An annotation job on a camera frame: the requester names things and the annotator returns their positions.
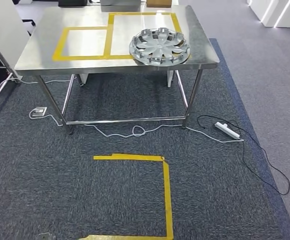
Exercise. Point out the grey plastic hubcap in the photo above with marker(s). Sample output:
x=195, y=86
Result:
x=160, y=44

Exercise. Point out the grey laptop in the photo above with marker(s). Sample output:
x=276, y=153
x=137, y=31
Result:
x=120, y=5

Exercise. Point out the steel workbench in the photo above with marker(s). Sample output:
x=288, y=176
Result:
x=47, y=39

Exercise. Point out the cardboard box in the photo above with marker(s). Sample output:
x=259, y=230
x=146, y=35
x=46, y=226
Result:
x=158, y=3

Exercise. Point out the yellow table tape outline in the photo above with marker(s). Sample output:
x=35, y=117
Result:
x=85, y=58

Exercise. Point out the yellow floor tape outline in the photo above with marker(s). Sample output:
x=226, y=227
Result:
x=168, y=198

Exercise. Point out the floor power socket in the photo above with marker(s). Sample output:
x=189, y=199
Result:
x=39, y=111

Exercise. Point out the white cabinet panel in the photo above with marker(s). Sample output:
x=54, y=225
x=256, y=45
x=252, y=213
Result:
x=5, y=23

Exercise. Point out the white power strip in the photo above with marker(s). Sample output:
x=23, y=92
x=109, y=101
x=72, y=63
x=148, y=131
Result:
x=227, y=130

